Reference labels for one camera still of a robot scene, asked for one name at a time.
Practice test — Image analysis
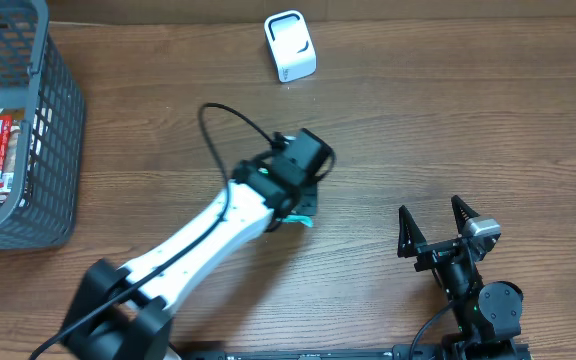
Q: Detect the white barcode scanner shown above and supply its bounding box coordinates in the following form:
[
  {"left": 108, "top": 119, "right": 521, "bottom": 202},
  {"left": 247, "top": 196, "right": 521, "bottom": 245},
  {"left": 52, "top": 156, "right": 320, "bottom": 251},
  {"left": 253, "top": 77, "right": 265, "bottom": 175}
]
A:
[{"left": 263, "top": 10, "right": 317, "bottom": 83}]

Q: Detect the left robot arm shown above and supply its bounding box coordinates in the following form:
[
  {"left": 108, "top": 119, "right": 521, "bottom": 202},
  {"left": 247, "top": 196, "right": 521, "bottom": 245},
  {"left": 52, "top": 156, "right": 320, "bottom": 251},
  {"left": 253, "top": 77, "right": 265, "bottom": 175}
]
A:
[{"left": 60, "top": 129, "right": 334, "bottom": 360}]

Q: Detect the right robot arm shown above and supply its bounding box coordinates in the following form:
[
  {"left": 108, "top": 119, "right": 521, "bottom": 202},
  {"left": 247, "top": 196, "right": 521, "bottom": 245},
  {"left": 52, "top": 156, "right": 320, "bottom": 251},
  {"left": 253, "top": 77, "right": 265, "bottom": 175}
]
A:
[{"left": 393, "top": 195, "right": 531, "bottom": 360}]

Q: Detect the grey plastic mesh basket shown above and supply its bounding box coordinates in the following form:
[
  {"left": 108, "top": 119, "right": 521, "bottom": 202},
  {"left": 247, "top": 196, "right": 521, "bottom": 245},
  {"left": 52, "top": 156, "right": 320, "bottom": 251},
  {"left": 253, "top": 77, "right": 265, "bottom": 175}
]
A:
[{"left": 0, "top": 0, "right": 86, "bottom": 250}]

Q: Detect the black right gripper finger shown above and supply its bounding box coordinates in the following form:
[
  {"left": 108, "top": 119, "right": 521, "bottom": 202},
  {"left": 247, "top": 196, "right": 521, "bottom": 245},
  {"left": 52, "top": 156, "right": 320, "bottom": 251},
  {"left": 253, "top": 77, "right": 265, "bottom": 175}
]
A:
[
  {"left": 451, "top": 195, "right": 479, "bottom": 235},
  {"left": 397, "top": 205, "right": 427, "bottom": 258}
]

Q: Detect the teal snack packet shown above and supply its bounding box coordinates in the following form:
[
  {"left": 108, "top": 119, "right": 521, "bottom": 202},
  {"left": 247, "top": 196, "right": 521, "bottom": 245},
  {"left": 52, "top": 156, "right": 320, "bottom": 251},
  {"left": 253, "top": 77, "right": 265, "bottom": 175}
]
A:
[{"left": 279, "top": 214, "right": 314, "bottom": 228}]

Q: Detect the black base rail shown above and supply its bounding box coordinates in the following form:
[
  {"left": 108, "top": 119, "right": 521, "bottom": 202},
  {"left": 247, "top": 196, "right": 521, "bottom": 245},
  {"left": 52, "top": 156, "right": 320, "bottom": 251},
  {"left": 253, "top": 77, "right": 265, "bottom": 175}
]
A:
[{"left": 179, "top": 345, "right": 533, "bottom": 360}]

